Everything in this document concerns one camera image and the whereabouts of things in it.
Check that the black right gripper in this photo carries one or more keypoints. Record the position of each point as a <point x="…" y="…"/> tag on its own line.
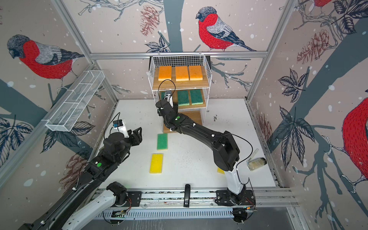
<point x="175" y="109"/>

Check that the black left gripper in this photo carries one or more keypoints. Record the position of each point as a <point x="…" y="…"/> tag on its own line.
<point x="136" y="138"/>

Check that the light green sponge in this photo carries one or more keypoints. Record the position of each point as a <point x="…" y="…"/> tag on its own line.
<point x="162" y="141"/>

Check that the orange sponge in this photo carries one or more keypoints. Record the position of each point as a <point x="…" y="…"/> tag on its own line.
<point x="181" y="73"/>
<point x="195" y="73"/>
<point x="165" y="73"/>

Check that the yellow sponge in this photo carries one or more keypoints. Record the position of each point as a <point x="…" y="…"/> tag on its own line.
<point x="220" y="171"/>
<point x="156" y="164"/>

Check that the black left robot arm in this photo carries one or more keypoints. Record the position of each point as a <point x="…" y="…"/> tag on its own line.
<point x="66" y="214"/>

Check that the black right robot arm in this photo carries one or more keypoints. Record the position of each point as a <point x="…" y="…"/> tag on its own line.
<point x="225" y="149"/>

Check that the top wooden shelf board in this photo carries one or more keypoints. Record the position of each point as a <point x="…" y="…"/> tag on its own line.
<point x="178" y="85"/>

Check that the bottom wooden shelf board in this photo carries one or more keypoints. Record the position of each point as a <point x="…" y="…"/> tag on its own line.
<point x="194" y="115"/>

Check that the white wire three-tier shelf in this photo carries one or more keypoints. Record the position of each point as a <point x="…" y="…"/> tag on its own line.
<point x="176" y="60"/>

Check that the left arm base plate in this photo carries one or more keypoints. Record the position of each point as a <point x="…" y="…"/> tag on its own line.
<point x="128" y="199"/>

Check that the white wire wall basket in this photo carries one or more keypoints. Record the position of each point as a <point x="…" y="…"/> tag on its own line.
<point x="77" y="99"/>

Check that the black handle on rail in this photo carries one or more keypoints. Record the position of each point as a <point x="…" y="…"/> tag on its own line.
<point x="187" y="196"/>

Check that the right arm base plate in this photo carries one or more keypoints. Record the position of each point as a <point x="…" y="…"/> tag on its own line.
<point x="229" y="199"/>

